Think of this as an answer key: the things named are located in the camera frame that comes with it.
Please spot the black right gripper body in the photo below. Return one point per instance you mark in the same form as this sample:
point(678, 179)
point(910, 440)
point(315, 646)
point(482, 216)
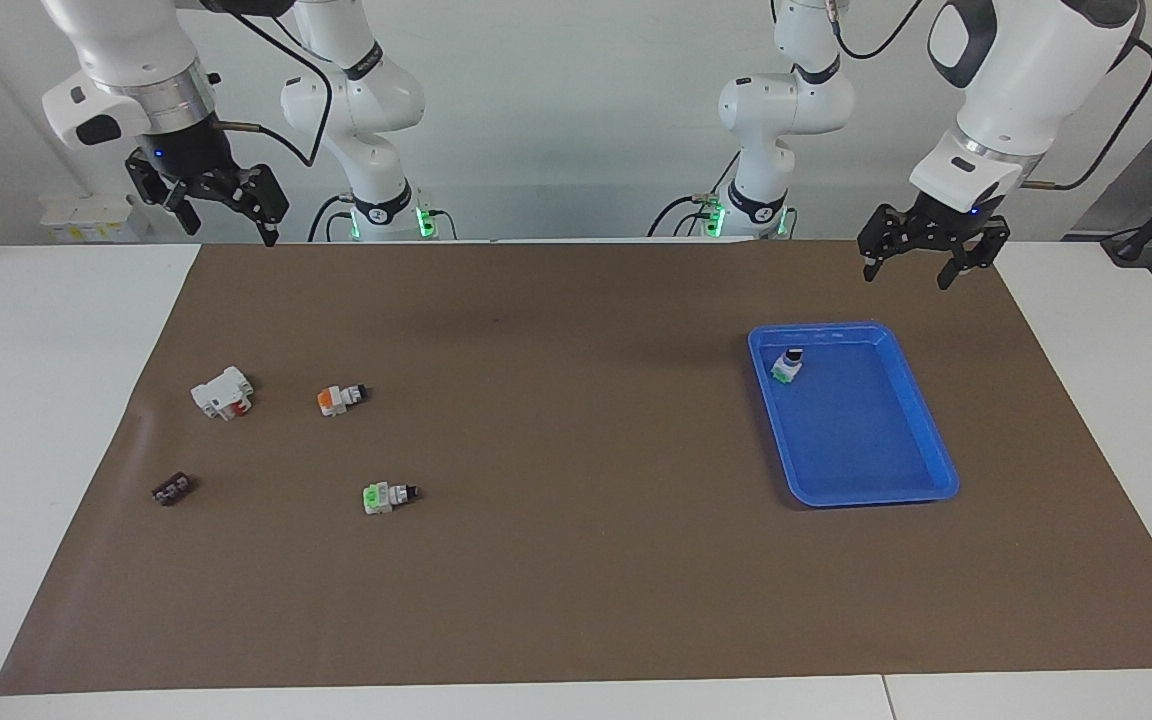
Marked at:
point(186, 155)

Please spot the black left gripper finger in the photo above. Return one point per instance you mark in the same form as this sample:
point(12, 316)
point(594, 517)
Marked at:
point(886, 228)
point(986, 245)

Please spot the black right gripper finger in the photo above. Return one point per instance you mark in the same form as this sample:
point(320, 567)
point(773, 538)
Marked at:
point(158, 190)
point(261, 195)

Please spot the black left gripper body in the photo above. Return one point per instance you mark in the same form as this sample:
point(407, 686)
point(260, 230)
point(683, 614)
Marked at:
point(946, 222)

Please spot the pale green white knob switch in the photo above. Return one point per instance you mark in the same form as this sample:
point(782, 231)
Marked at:
point(788, 368)

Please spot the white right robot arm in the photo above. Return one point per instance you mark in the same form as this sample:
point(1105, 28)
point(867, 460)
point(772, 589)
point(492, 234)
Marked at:
point(126, 40)

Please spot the white circuit breaker red lever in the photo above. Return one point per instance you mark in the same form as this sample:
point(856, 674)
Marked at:
point(219, 394)

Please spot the blue plastic tray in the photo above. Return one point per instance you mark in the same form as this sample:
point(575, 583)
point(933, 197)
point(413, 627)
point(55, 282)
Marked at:
point(866, 440)

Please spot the small dark brown component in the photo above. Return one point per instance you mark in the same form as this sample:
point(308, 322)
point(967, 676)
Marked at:
point(172, 490)

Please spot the brown table mat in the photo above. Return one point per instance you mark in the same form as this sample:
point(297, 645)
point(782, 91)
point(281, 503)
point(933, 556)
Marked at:
point(576, 560)

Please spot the orange white knob switch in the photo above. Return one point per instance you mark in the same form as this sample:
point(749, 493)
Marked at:
point(334, 401)

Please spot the bright green white knob switch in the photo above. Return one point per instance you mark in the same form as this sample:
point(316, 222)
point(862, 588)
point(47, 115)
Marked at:
point(381, 498)

